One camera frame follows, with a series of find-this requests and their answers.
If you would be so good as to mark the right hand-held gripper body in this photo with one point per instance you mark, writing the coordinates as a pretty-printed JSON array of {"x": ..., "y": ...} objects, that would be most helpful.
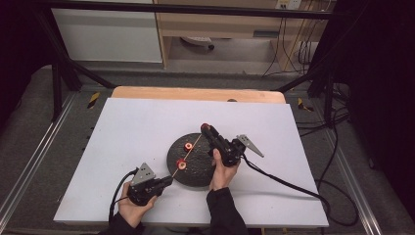
[{"x": 230, "y": 150}]

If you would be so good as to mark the black metal frame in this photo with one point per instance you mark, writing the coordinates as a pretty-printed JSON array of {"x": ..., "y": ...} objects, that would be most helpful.
[{"x": 182, "y": 9}]

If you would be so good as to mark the dark curtain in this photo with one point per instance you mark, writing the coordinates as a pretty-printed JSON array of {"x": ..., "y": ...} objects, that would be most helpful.
[
  {"x": 381, "y": 81},
  {"x": 19, "y": 49}
]

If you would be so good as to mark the person's left hand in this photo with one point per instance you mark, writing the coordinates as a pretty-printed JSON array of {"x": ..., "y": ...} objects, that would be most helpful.
[{"x": 133, "y": 212}]

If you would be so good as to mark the white board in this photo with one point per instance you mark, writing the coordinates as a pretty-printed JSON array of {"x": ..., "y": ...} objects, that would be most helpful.
[{"x": 137, "y": 130}]

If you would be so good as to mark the white wall socket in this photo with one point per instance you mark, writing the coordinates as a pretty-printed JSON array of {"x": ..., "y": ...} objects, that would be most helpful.
[{"x": 288, "y": 4}]

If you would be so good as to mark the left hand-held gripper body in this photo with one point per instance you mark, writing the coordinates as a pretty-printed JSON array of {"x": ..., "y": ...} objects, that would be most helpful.
[{"x": 143, "y": 189}]

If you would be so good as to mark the wooden shelf unit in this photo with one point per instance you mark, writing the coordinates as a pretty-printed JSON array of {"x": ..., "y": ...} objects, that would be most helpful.
[{"x": 208, "y": 26}]

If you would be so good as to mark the thin wooden skewer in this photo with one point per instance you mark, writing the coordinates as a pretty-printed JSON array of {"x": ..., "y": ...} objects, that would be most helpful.
[{"x": 192, "y": 148}]

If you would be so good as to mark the round black plate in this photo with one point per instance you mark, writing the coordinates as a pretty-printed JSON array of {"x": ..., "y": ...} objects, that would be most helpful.
[{"x": 195, "y": 169}]

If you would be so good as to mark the person's right hand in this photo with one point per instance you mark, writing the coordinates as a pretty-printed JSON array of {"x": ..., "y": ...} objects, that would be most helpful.
[{"x": 221, "y": 176}]

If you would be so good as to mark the aluminium floor rail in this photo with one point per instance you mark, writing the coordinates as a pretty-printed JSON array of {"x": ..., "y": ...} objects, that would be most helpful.
[
  {"x": 352, "y": 182},
  {"x": 36, "y": 153}
]

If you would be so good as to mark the white cabinet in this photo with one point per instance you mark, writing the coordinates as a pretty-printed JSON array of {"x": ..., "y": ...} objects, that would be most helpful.
[{"x": 107, "y": 36}]

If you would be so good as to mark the white power strip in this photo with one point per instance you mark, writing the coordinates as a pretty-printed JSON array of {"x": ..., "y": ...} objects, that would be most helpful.
[{"x": 195, "y": 40}]

